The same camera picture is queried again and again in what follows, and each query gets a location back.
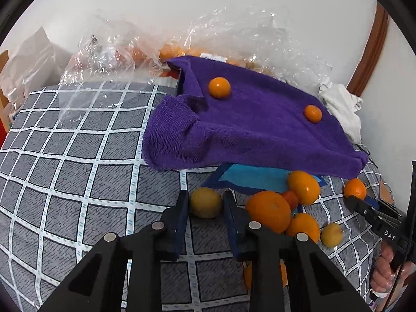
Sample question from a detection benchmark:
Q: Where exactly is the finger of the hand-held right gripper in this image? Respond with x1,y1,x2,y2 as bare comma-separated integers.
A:
345,195,384,223
366,197,407,218

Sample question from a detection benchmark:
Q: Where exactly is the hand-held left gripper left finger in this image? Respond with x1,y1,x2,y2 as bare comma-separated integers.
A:
39,191,190,312

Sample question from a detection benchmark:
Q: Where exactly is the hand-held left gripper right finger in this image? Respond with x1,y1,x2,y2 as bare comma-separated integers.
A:
222,190,371,312

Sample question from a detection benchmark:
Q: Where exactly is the orange mandarin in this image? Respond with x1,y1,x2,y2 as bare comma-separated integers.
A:
244,262,288,291
303,105,323,124
344,178,368,200
208,77,231,99
285,213,321,243
288,170,321,206

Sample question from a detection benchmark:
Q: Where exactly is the small yellow lemon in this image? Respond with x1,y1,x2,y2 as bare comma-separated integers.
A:
321,223,343,248

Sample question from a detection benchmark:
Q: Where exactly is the large orange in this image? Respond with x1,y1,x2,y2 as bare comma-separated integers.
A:
245,191,292,233

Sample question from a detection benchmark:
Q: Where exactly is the small red-orange mandarin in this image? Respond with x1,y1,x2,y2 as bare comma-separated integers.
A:
281,190,300,211

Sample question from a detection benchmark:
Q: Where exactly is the person's right hand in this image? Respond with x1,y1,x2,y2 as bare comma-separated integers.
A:
372,244,408,295

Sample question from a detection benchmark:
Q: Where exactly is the white cloth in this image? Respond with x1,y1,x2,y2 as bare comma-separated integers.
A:
318,80,364,144

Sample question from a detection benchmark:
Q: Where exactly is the purple towel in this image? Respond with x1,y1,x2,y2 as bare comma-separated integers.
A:
142,55,369,180

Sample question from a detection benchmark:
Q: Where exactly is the grey checked blanket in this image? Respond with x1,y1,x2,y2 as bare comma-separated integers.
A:
0,81,407,312

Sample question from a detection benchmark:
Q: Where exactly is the red and white box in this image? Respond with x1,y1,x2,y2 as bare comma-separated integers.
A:
153,67,184,96

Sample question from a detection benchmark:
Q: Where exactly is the pile of bagged mandarins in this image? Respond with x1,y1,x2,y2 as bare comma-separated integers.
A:
159,42,261,72

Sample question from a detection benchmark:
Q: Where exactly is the white plastic bag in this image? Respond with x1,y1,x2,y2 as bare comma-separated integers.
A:
0,26,70,105

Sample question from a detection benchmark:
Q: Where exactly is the brown cardboard piece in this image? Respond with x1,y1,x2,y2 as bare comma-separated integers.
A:
0,50,9,82

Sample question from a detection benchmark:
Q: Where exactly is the black cable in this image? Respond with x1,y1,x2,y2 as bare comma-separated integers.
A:
383,260,408,312

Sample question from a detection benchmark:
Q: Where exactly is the brown wooden door frame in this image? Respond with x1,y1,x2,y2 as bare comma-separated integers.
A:
346,2,390,96

